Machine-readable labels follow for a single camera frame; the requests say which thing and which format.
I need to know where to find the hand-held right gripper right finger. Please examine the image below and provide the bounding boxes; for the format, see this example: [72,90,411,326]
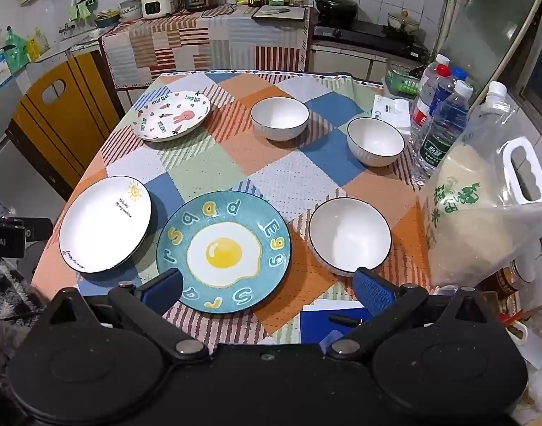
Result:
[326,267,493,362]

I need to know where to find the white cap plain water bottle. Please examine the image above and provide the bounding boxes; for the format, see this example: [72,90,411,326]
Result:
[419,54,451,98]

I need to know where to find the black wok with lid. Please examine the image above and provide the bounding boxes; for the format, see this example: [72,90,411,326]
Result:
[314,0,359,27]

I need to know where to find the green plastic basket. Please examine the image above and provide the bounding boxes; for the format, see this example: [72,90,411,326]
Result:
[385,60,425,98]

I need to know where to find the green plastic bag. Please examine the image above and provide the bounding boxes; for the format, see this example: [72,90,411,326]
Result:
[5,27,29,74]

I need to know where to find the white bowl black rim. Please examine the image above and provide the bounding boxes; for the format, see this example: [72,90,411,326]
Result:
[308,197,393,277]
[250,97,310,143]
[346,117,406,168]

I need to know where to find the white rice cooker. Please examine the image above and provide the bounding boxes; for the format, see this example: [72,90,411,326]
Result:
[141,0,180,19]

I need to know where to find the green label water bottle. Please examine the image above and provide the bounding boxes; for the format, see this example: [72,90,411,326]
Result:
[413,81,474,185]

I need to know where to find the blue dish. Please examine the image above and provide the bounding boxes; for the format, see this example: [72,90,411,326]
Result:
[94,9,121,28]

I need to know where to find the red cap water bottle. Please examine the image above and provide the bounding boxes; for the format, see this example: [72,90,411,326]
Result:
[410,64,451,145]

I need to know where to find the pot with glass lid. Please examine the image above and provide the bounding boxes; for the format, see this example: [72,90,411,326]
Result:
[387,9,420,36]

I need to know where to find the patchwork tablecloth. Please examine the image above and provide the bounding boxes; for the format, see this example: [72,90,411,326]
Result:
[31,70,436,347]

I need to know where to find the black gas stove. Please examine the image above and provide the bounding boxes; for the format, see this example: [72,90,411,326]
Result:
[313,20,431,58]

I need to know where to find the white sun print plate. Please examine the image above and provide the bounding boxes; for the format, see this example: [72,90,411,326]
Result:
[59,176,153,274]

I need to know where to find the cutting board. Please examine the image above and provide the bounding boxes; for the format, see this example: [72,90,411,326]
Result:
[252,5,308,22]

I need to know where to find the striped counter cloth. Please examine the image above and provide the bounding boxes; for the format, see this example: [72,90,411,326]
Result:
[101,6,311,89]

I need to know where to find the grey fuzzy clothing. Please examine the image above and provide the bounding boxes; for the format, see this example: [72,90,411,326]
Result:
[0,257,47,426]

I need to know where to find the clear plastic rice bag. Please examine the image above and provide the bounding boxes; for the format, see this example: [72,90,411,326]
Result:
[417,81,542,287]

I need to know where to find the white tissue pack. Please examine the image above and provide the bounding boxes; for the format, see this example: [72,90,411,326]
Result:
[372,94,414,131]

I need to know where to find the blue cap water bottle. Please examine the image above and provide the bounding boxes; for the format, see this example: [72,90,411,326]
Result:
[428,66,473,118]

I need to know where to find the grey metal panel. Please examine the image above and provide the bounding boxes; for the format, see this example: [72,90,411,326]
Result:
[437,0,542,94]

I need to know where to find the white rabbit print plate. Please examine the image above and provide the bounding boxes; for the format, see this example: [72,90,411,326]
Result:
[130,90,212,143]

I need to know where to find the blue fried egg plate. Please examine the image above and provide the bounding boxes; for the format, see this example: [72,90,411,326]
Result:
[156,190,292,316]

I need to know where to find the blue folder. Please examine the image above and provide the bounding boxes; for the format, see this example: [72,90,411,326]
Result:
[300,299,373,344]

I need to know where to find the green hanging cloth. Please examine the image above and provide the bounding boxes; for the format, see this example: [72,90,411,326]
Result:
[69,0,96,22]

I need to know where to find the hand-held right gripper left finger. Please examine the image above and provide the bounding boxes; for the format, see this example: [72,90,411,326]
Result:
[49,268,209,362]

